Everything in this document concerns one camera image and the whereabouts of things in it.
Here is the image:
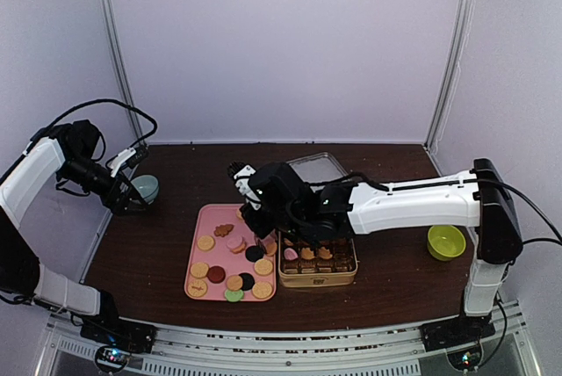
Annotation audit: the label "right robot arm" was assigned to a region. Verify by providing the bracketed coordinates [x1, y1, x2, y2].
[227, 158, 522, 343]

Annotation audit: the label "front aluminium rail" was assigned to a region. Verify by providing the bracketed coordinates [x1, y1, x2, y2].
[32, 301, 544, 375]

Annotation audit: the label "yellow dotted cookie middle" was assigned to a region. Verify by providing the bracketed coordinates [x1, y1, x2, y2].
[254, 258, 274, 276]

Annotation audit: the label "right aluminium frame post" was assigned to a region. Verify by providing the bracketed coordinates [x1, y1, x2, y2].
[424, 0, 474, 156]

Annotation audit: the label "small round tan cookie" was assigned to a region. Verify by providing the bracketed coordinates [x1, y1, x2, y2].
[226, 275, 244, 292]

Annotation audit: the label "gingerbread brown leaf cookie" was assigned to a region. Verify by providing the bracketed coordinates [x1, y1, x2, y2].
[213, 223, 234, 237]

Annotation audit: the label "black sandwich cookie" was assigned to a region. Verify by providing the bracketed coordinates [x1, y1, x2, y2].
[239, 272, 256, 292]
[245, 245, 264, 263]

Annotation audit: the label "yellow dotted cookie left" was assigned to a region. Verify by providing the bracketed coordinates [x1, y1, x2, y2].
[190, 262, 210, 278]

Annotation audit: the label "metal serving tongs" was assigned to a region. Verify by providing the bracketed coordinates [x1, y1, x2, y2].
[254, 235, 270, 254]

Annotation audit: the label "round tan cookie right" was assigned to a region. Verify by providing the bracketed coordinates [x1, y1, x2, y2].
[265, 242, 277, 257]

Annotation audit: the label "green plastic bowl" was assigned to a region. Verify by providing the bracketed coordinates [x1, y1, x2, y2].
[427, 226, 466, 262]

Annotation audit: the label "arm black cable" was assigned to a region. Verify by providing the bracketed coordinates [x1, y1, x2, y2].
[473, 177, 562, 246]
[39, 98, 158, 153]

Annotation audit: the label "aluminium frame post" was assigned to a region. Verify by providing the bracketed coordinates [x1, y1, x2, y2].
[424, 0, 474, 156]
[91, 0, 148, 154]

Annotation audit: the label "yellow dotted cookie corner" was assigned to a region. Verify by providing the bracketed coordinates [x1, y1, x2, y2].
[251, 281, 273, 300]

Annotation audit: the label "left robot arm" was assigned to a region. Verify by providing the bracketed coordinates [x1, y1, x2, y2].
[1, 119, 154, 344]

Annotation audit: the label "brown chocolate cookie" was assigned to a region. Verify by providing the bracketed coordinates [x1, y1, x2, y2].
[206, 265, 226, 284]

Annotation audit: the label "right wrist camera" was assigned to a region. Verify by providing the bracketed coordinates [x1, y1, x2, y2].
[227, 162, 261, 210]

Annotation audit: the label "black sandwich cookie upper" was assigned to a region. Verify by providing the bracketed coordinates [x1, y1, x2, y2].
[245, 245, 264, 263]

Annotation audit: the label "green sandwich cookie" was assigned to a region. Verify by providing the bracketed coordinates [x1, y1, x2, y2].
[224, 289, 244, 302]

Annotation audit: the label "pink plastic tray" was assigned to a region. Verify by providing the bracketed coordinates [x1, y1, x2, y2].
[184, 204, 277, 302]

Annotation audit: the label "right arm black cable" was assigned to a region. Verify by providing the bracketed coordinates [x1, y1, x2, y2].
[473, 177, 562, 246]

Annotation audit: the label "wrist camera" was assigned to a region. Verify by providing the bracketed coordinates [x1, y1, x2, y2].
[227, 162, 261, 210]
[107, 146, 148, 177]

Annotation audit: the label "silver tin lid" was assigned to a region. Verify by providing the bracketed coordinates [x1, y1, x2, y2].
[287, 152, 347, 183]

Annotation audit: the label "yellow cookie with pink sword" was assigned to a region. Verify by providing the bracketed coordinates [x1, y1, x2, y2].
[185, 279, 208, 299]

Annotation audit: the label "gold cookie tin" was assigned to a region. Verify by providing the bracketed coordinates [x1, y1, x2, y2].
[277, 236, 358, 288]

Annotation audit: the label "pale blue ceramic bowl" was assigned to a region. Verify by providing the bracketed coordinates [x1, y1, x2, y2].
[132, 175, 160, 205]

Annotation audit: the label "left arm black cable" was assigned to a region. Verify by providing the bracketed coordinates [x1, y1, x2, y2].
[39, 98, 158, 153]

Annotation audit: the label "black sandwich cookie lower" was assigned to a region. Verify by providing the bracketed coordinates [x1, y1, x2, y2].
[239, 272, 256, 292]

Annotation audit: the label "pink sandwich cookie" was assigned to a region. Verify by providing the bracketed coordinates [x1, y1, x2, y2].
[284, 248, 299, 261]
[227, 235, 246, 254]

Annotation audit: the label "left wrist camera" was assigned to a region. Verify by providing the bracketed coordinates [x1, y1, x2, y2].
[107, 146, 148, 177]

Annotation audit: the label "yellow dotted cookie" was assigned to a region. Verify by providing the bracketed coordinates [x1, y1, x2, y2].
[254, 258, 274, 276]
[190, 262, 210, 278]

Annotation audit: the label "left aluminium frame post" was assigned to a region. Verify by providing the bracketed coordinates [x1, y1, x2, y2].
[91, 0, 148, 154]

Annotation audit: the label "yellow cookie under chip cookie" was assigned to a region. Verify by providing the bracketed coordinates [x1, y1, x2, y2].
[197, 235, 216, 251]

